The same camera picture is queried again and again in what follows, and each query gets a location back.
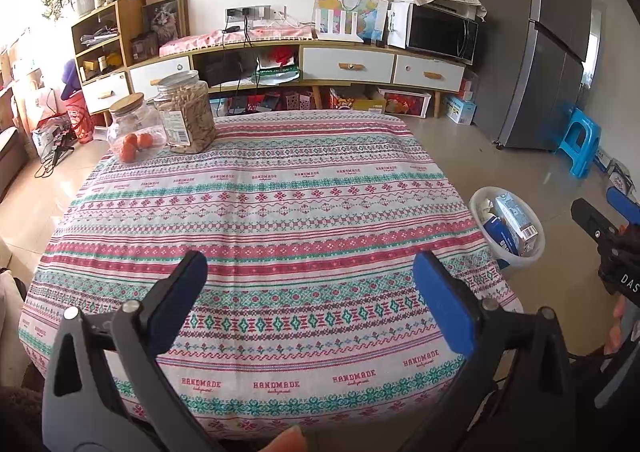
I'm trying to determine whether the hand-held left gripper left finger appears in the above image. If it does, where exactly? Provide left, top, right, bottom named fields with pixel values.
left=42, top=249, right=226, bottom=452

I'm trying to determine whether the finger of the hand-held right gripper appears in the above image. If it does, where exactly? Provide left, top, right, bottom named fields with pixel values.
left=570, top=197, right=623, bottom=240
left=606, top=186, right=640, bottom=227

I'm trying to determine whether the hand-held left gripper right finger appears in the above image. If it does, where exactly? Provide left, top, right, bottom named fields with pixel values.
left=400, top=251, right=582, bottom=452

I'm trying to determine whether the white plastic bin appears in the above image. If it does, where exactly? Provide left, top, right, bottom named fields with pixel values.
left=468, top=185, right=547, bottom=269

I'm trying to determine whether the light blue milk carton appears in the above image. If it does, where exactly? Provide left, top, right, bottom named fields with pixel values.
left=493, top=191, right=541, bottom=245

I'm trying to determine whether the blue and white box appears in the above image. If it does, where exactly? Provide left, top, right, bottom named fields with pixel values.
left=482, top=214, right=522, bottom=256

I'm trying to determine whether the person's right forearm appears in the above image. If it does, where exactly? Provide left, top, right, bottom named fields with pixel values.
left=567, top=349, right=640, bottom=452

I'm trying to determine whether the person's right hand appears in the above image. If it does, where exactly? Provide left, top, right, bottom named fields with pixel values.
left=604, top=296, right=640, bottom=357

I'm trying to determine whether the person's left hand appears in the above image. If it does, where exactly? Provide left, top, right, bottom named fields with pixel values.
left=259, top=426, right=309, bottom=452

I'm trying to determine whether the blue plastic stool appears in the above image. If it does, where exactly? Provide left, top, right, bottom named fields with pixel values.
left=555, top=107, right=603, bottom=179

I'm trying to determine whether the patterned tablecloth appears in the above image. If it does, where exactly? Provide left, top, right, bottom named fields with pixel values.
left=17, top=109, right=524, bottom=443

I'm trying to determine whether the grey refrigerator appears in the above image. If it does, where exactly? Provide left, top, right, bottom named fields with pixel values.
left=471, top=0, right=594, bottom=154

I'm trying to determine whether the blue and white carton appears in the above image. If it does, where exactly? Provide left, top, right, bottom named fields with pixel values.
left=443, top=94, right=477, bottom=126

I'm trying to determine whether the glass jar with wooden lid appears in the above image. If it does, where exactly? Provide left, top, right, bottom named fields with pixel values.
left=106, top=92, right=169, bottom=164

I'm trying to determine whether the large clear snack jar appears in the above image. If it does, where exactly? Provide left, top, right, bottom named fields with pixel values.
left=152, top=70, right=217, bottom=156

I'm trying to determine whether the white storage box red print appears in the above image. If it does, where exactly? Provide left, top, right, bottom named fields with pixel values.
left=378, top=87, right=434, bottom=119

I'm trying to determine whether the red bag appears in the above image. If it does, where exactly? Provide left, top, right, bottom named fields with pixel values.
left=61, top=92, right=96, bottom=145

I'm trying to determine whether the yellow cardboard box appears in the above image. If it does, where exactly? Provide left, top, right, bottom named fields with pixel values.
left=329, top=87, right=387, bottom=114

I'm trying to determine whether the black electronic device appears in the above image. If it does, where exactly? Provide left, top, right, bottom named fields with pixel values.
left=192, top=52, right=257, bottom=88

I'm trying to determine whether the black microwave oven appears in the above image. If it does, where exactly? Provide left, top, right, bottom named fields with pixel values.
left=405, top=3, right=480, bottom=66

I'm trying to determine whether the green and white bag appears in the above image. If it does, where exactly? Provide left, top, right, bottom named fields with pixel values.
left=255, top=63, right=303, bottom=85

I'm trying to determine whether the wooden cabinet with white drawers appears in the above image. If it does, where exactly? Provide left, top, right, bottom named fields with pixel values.
left=79, top=37, right=469, bottom=122

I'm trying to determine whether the pink patterned cloth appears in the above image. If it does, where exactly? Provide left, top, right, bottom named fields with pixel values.
left=158, top=24, right=319, bottom=58

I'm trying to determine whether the framed cat picture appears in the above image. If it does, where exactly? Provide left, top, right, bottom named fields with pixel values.
left=141, top=0, right=191, bottom=46

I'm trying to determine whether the wooden shelf unit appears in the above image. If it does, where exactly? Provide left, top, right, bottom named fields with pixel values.
left=70, top=0, right=147, bottom=116

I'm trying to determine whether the white power strip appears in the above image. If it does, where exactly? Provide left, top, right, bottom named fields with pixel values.
left=225, top=5, right=287, bottom=23

